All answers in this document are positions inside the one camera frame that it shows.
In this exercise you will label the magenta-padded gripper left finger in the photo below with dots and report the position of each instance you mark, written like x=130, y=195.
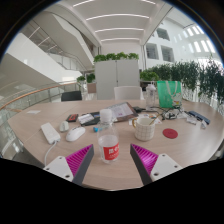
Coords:
x=59, y=166

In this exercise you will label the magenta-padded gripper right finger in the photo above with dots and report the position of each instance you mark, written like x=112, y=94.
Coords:
x=165, y=166

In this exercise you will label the clear red-label water bottle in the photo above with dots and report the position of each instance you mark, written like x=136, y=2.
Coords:
x=108, y=150

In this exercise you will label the flat round red coaster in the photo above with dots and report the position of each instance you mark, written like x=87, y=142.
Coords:
x=170, y=133

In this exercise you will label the white power strip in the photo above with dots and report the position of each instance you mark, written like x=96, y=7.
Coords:
x=50, y=132

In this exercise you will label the white computer mouse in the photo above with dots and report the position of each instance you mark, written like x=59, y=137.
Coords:
x=75, y=133

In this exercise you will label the small white oval device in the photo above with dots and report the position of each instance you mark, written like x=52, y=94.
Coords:
x=64, y=126

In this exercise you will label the white grid-pattern mug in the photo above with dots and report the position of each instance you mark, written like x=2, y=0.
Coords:
x=144, y=130

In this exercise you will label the colourful sticker sheet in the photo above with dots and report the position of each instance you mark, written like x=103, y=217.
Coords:
x=158, y=121

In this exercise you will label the thin wooden stirring stick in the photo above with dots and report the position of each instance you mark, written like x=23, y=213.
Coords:
x=153, y=121

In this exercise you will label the red and black device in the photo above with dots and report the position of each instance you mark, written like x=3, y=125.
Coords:
x=72, y=117

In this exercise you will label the white name card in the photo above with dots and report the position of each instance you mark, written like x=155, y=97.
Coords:
x=191, y=120

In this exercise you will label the small blue-green pack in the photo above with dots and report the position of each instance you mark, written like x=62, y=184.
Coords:
x=96, y=129

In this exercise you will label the small white card box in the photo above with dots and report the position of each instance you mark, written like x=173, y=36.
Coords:
x=85, y=119

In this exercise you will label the white wrapped packet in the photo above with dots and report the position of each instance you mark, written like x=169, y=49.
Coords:
x=203, y=124

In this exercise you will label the dark blue keyboard case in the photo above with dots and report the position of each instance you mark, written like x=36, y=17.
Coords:
x=199, y=117

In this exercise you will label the white paper slip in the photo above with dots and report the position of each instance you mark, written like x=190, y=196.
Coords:
x=33, y=112

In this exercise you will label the black notebook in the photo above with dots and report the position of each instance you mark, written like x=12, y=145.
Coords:
x=96, y=117

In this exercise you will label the clear white-lid tumbler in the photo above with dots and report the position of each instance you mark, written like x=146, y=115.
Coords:
x=150, y=98

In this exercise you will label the green tote bag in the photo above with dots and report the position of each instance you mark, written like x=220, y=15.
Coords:
x=168, y=95

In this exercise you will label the black chair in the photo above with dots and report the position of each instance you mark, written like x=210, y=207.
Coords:
x=71, y=96

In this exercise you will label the glass railing wooden handrail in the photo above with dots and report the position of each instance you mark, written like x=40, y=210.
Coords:
x=30, y=95

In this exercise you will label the white chair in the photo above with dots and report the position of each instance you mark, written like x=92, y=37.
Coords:
x=128, y=93

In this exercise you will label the row of green hedge plants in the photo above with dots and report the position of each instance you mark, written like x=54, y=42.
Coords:
x=200, y=78

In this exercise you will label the white cabinet with plants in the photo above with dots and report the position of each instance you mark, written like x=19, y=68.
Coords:
x=115, y=78

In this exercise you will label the ceiling light strips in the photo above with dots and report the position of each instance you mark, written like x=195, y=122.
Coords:
x=118, y=16

